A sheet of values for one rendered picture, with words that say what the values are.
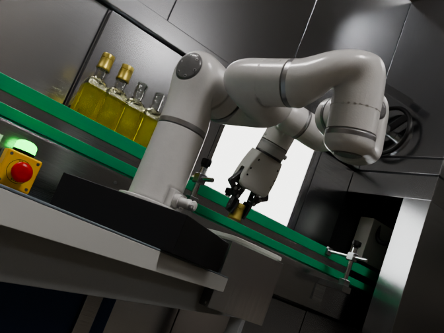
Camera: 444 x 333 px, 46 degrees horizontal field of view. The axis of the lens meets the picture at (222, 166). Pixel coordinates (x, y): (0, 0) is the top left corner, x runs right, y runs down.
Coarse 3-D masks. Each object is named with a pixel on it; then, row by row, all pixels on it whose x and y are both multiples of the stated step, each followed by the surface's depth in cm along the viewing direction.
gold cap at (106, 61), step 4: (104, 52) 132; (104, 56) 131; (108, 56) 131; (112, 56) 132; (100, 60) 131; (104, 60) 131; (108, 60) 131; (112, 60) 132; (100, 64) 131; (104, 64) 131; (108, 64) 131; (112, 64) 133; (104, 68) 131; (108, 68) 132; (108, 72) 132
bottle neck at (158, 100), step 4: (156, 92) 141; (156, 96) 140; (160, 96) 140; (164, 96) 141; (152, 100) 141; (156, 100) 140; (160, 100) 140; (152, 104) 140; (156, 104) 140; (160, 104) 141; (156, 108) 140
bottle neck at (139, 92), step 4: (140, 84) 138; (144, 84) 138; (136, 88) 138; (140, 88) 137; (144, 88) 138; (136, 92) 137; (140, 92) 137; (144, 92) 138; (132, 96) 137; (136, 96) 137; (140, 96) 137; (140, 100) 137
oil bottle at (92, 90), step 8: (88, 80) 128; (96, 80) 129; (80, 88) 130; (88, 88) 128; (96, 88) 129; (104, 88) 130; (80, 96) 127; (88, 96) 128; (96, 96) 129; (104, 96) 130; (72, 104) 130; (80, 104) 127; (88, 104) 128; (96, 104) 129; (80, 112) 127; (88, 112) 128; (96, 112) 129
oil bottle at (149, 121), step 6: (150, 108) 139; (144, 114) 137; (150, 114) 138; (156, 114) 139; (144, 120) 137; (150, 120) 138; (156, 120) 138; (144, 126) 137; (150, 126) 138; (138, 132) 136; (144, 132) 137; (150, 132) 138; (138, 138) 136; (144, 138) 137; (150, 138) 138; (144, 144) 137
